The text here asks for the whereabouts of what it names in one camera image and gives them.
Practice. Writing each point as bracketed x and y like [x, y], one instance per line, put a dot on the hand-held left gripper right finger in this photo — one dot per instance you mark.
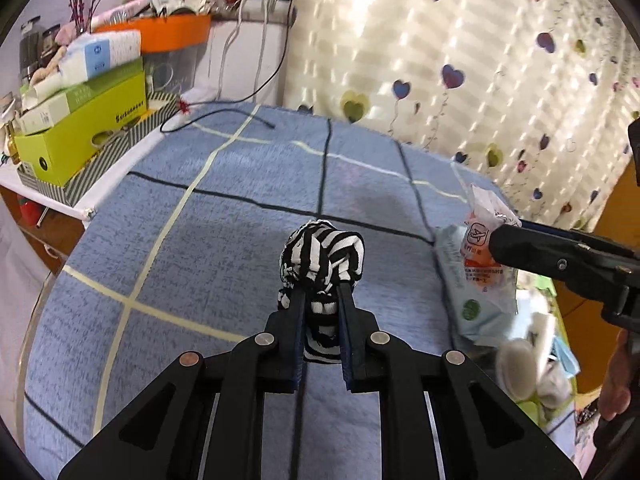
[347, 340]

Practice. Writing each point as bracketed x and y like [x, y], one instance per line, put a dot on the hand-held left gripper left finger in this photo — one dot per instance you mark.
[296, 330]

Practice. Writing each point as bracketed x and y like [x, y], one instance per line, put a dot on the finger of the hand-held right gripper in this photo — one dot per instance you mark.
[550, 260]
[575, 233]

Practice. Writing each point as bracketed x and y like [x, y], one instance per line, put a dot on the orange snack packet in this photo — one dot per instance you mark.
[482, 240]

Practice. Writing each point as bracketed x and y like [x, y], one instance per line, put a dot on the blue face mask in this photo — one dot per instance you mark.
[567, 357]

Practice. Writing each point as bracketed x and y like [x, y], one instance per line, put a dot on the black and white striped sock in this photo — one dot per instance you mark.
[320, 255]

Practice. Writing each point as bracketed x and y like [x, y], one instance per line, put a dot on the white towel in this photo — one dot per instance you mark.
[517, 367]

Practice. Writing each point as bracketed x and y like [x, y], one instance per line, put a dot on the lime green shallow box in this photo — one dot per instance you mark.
[532, 410]

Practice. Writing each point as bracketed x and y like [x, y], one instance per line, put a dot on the pink soft toy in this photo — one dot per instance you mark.
[67, 35]

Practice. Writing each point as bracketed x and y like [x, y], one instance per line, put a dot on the person's right hand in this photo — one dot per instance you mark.
[615, 385]

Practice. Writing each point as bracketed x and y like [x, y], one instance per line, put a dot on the wooden wardrobe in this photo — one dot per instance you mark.
[617, 210]

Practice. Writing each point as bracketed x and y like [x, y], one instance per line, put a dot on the wet wipes pack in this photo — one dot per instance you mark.
[465, 300]

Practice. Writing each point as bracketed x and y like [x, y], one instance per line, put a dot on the blue plaid blanket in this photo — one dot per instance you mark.
[200, 260]

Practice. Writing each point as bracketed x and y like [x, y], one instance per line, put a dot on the heart print curtain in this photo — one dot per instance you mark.
[450, 60]

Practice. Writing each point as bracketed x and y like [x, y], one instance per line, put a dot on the striped box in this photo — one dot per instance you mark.
[115, 152]

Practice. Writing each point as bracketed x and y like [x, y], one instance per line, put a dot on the white side table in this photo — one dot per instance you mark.
[45, 200]

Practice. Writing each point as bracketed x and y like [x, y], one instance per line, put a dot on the clear plastic bin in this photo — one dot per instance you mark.
[170, 72]

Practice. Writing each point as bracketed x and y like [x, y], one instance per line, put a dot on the red plastic object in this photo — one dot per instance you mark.
[29, 212]

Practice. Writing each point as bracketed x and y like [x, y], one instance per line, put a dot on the olive green flat box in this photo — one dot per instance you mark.
[115, 77]

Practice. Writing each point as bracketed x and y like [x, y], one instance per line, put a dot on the orange tray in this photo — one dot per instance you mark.
[170, 32]

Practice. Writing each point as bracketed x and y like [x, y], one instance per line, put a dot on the small white box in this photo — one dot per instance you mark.
[42, 115]

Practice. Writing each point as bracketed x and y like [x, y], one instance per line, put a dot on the white and blue tissue pack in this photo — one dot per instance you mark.
[100, 55]

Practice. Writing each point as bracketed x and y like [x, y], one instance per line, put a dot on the small yellow bottle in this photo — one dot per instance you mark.
[11, 145]

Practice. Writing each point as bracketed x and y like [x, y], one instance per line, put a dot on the crumpled plastic bags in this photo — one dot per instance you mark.
[160, 0]

